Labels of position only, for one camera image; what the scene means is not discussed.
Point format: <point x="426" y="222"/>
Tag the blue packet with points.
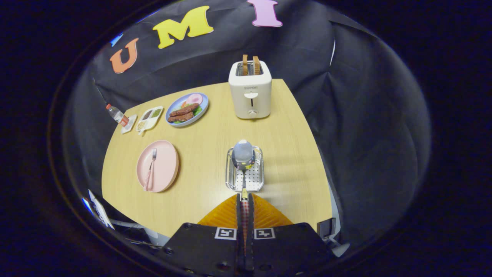
<point x="87" y="206"/>

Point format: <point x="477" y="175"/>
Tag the white square coaster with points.
<point x="130" y="125"/>

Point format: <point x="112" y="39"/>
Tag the clear plastic water bottle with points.
<point x="116" y="114"/>

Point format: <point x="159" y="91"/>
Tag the blue plate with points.
<point x="173" y="105"/>

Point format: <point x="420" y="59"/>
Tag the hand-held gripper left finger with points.
<point x="203" y="246"/>

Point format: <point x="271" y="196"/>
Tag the white divided grain dish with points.
<point x="148" y="119"/>

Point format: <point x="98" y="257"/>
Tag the pink ham slice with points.
<point x="194" y="99"/>

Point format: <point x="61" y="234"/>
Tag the grey metal bracket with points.
<point x="326" y="227"/>

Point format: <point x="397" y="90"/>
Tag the toasted bread slice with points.
<point x="256" y="65"/>
<point x="245" y="64"/>

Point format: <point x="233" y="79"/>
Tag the pink plate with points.
<point x="165" y="169"/>

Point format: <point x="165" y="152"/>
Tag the white toaster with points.
<point x="250" y="96"/>

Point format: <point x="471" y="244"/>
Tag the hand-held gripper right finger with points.
<point x="288" y="246"/>

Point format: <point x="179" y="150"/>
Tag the brown meat strip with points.
<point x="180" y="117"/>
<point x="185" y="109"/>

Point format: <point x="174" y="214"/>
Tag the green lettuce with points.
<point x="198" y="110"/>

